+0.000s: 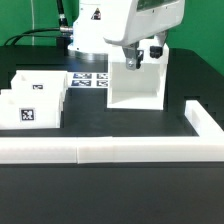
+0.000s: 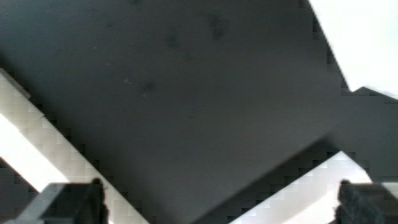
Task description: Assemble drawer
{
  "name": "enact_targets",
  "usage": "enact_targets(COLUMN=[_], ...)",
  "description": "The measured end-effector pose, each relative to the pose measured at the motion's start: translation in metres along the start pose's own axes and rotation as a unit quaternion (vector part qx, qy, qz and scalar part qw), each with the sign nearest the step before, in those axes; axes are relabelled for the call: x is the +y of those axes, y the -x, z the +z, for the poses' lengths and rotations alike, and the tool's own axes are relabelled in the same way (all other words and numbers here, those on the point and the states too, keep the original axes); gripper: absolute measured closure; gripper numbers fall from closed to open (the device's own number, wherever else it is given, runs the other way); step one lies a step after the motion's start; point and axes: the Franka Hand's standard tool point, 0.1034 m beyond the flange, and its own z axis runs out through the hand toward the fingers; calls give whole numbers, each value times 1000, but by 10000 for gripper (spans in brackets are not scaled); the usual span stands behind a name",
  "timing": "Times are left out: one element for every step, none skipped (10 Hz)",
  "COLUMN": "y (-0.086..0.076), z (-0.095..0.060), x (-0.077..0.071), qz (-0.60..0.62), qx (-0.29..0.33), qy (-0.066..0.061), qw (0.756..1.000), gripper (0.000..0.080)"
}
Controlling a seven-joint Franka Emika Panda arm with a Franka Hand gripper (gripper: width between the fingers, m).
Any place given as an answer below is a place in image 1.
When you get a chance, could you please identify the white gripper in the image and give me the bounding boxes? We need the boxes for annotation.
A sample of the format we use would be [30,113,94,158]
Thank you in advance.
[102,0,185,70]

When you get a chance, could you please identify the white drawer cabinet box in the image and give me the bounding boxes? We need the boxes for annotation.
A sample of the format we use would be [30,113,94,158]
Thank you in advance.
[107,39,169,110]

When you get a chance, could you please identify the white front drawer tray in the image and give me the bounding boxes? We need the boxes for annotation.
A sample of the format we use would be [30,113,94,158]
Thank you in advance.
[0,90,63,130]

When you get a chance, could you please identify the white drawer tray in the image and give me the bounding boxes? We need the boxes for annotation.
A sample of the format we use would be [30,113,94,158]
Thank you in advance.
[0,90,63,130]
[11,70,68,99]

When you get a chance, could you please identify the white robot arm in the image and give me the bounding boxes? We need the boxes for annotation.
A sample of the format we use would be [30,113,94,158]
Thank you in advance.
[68,0,185,70]

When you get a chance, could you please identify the white rear drawer tray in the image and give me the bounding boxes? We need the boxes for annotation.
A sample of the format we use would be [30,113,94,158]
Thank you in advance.
[11,70,68,99]

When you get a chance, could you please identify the fiducial marker sheet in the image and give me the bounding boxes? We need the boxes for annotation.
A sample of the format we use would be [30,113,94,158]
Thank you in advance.
[67,72,108,88]

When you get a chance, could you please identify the white L-shaped fence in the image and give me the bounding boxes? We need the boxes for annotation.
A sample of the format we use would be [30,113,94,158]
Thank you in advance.
[0,100,224,164]

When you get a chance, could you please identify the black cable connector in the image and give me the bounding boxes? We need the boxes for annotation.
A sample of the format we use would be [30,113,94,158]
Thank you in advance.
[56,0,73,33]

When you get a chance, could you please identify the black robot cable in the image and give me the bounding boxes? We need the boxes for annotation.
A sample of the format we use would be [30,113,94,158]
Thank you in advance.
[3,27,63,47]

